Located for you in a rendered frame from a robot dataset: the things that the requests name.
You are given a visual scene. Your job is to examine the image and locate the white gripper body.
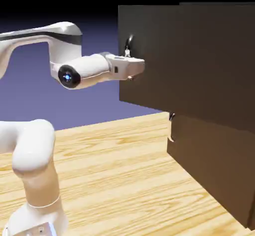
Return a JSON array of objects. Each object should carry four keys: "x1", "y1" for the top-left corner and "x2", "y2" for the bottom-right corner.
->
[{"x1": 119, "y1": 55, "x2": 145, "y2": 81}]

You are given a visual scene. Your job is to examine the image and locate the large dark brown cabinet door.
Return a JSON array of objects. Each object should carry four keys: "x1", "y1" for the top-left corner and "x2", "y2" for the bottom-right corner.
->
[{"x1": 118, "y1": 4, "x2": 255, "y2": 130}]

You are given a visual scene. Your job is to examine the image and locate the dark brown cabinet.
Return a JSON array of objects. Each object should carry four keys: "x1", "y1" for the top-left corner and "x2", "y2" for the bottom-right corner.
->
[{"x1": 118, "y1": 1, "x2": 255, "y2": 231}]

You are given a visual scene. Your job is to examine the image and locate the curved metal handle, tan shine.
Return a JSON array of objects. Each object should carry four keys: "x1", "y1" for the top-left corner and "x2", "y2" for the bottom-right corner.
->
[{"x1": 167, "y1": 112, "x2": 176, "y2": 143}]

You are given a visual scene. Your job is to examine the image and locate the small dark brown cabinet door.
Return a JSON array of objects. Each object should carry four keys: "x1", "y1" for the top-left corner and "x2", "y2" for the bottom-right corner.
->
[{"x1": 166, "y1": 112, "x2": 251, "y2": 230}]

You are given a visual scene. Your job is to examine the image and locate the curved metal handle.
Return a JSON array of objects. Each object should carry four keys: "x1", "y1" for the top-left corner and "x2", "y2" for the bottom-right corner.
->
[
  {"x1": 124, "y1": 33, "x2": 134, "y2": 81},
  {"x1": 167, "y1": 112, "x2": 176, "y2": 143}
]

